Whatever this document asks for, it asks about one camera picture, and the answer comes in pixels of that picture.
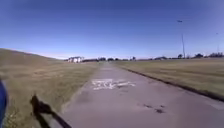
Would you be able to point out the white painted path marking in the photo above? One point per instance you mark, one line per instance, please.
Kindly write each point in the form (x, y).
(108, 84)

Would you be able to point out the white building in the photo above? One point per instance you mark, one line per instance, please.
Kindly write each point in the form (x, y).
(75, 59)

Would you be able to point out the grey asphalt path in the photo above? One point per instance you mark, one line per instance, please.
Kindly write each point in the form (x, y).
(120, 106)

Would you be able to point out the tall thin lamp pole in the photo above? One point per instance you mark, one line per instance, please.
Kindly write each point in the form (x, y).
(183, 45)

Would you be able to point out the flat dry grass field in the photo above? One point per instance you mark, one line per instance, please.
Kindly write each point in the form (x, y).
(186, 71)

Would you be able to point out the dry grass slope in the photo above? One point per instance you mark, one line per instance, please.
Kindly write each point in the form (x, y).
(36, 76)

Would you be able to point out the distant row of trees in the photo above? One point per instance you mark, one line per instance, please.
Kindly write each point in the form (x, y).
(200, 55)

